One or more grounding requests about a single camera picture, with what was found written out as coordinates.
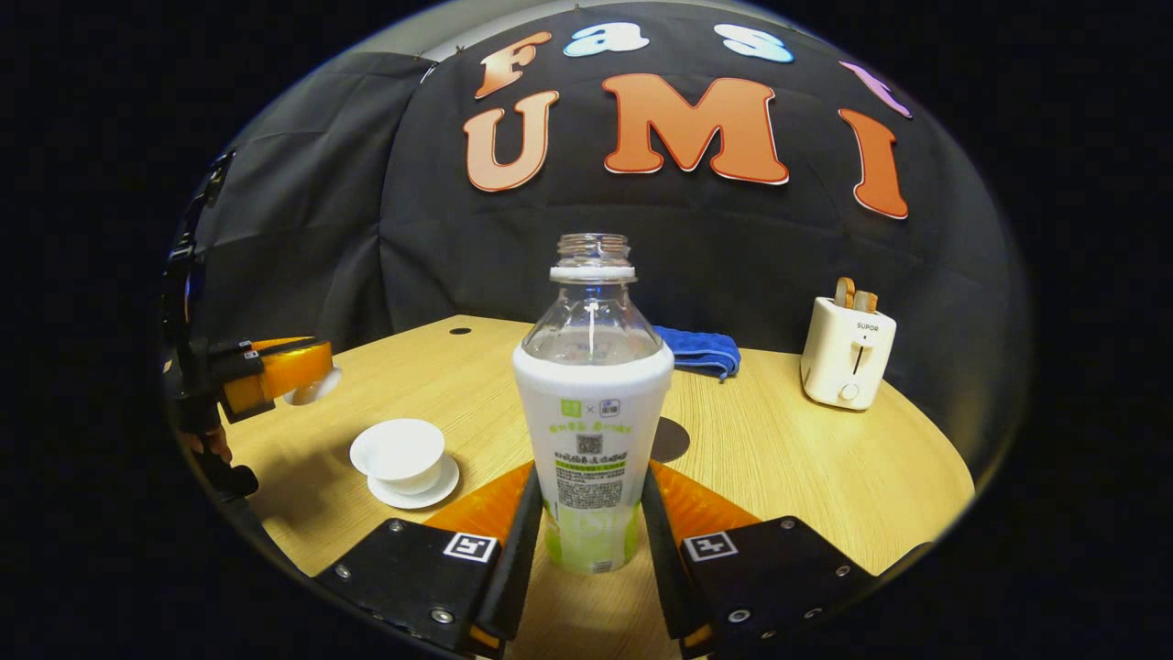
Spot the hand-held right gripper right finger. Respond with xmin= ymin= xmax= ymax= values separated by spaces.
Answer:
xmin=640 ymin=461 xmax=931 ymax=659

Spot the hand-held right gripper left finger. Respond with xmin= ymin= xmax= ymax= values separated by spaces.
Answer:
xmin=314 ymin=461 xmax=544 ymax=659

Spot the white teacup lid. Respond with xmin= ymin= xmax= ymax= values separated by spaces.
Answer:
xmin=282 ymin=366 xmax=343 ymax=407

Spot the dark round coaster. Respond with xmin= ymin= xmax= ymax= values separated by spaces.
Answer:
xmin=651 ymin=417 xmax=691 ymax=465

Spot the white teacup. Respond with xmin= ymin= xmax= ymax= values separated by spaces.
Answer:
xmin=349 ymin=419 xmax=446 ymax=497

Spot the clear water bottle white label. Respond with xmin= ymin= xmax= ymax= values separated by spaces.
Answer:
xmin=511 ymin=233 xmax=676 ymax=576

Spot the white saucer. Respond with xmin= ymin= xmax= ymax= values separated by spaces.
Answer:
xmin=367 ymin=453 xmax=461 ymax=511

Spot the blue towel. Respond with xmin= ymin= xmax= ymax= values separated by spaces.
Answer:
xmin=652 ymin=325 xmax=741 ymax=382

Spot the white toaster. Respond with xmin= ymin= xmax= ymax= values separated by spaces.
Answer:
xmin=800 ymin=296 xmax=898 ymax=411

